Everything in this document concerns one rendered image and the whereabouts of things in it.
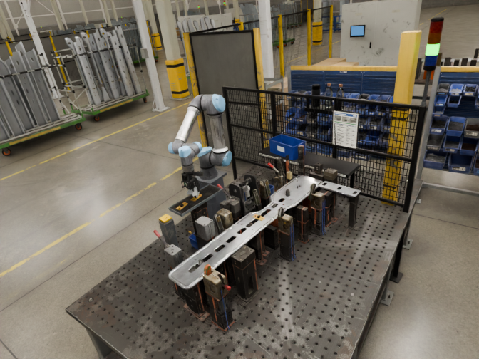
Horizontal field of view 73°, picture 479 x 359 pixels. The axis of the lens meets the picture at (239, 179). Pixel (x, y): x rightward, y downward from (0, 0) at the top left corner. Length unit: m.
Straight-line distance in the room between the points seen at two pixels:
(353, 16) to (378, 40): 0.80
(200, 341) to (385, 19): 7.87
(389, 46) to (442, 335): 6.86
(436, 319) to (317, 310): 1.29
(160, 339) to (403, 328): 1.81
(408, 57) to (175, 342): 2.25
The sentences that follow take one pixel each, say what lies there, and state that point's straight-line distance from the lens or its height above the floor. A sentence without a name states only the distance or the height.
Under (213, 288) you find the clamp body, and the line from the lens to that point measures 1.75.
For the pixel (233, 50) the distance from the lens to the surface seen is 4.57.
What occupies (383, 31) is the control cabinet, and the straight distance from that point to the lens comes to 8.74.
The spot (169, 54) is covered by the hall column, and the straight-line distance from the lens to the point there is 9.87.
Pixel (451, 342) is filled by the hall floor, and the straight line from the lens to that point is 3.00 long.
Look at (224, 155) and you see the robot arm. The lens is 2.40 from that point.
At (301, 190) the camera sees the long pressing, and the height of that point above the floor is 1.00.
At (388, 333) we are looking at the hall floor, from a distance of 2.91.
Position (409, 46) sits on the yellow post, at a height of 1.92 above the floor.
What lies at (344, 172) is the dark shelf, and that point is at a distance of 2.68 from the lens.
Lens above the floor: 2.27
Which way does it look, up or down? 28 degrees down
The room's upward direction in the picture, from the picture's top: 7 degrees counter-clockwise
